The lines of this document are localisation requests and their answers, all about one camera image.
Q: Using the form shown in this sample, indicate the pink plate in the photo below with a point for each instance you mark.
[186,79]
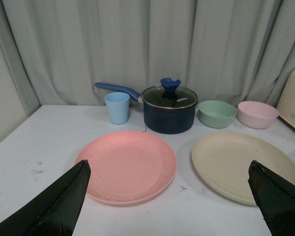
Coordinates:
[128,167]

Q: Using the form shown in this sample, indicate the pink bowl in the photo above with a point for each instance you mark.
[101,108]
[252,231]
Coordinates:
[256,115]

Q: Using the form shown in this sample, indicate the dark blue saucepan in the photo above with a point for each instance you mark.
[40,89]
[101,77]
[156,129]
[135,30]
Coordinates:
[159,120]

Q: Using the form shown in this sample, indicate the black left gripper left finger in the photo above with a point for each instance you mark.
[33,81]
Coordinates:
[55,211]

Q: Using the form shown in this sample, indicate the light blue cup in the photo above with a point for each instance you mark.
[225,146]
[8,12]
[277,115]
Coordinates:
[117,104]

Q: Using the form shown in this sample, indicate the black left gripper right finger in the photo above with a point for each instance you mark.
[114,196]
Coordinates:
[275,197]

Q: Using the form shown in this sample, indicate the cream plate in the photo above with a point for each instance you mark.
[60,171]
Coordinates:
[222,160]

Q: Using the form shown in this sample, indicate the cream toaster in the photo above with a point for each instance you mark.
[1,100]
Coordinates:
[286,104]

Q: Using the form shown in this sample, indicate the green bowl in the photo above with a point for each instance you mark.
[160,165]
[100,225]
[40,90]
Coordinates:
[216,114]

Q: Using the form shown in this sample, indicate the grey curtain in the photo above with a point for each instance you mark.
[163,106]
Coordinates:
[52,52]

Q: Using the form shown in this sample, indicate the glass pot lid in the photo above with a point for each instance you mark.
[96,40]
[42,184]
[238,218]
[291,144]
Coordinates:
[170,95]

